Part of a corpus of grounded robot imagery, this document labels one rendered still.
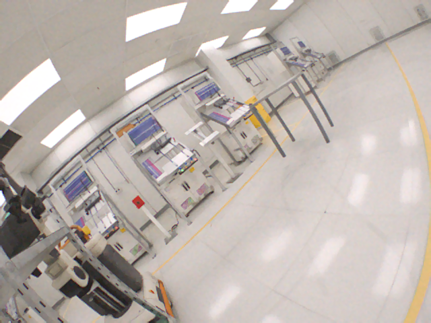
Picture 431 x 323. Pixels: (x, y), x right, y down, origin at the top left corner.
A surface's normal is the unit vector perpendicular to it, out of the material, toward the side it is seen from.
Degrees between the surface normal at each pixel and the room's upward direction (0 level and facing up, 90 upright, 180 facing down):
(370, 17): 90
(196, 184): 90
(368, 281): 0
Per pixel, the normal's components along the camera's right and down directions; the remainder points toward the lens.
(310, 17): -0.68, 0.61
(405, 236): -0.61, -0.78
